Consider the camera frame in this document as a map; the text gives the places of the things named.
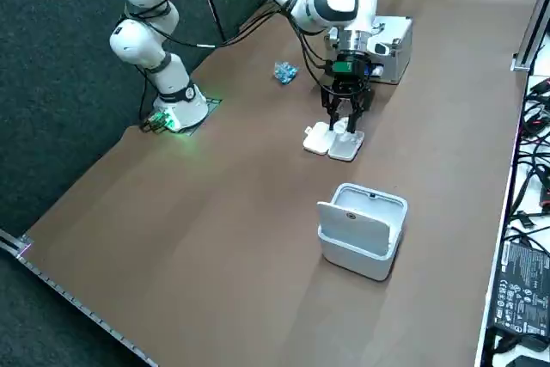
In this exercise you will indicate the aluminium profile post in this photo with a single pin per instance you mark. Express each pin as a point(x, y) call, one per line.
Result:
point(530, 36)

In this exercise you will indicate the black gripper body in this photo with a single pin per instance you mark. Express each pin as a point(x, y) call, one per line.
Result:
point(352, 77)

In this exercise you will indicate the silver aluminium first-aid case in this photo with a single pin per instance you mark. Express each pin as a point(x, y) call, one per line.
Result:
point(397, 57)

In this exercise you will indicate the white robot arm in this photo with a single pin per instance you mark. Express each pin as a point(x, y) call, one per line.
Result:
point(137, 36)

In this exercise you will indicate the aluminium table edge rail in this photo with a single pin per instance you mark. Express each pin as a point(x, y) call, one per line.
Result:
point(73, 300)

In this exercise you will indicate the black labelled power adapter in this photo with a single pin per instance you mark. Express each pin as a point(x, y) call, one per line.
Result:
point(522, 285)

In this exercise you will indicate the white open pill box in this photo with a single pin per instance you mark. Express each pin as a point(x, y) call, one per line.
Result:
point(318, 139)

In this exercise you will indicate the white bin with lid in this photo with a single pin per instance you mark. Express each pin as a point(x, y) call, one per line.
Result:
point(361, 251)

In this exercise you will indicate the blue blister pill pack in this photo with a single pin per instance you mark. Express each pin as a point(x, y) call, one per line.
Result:
point(285, 72)

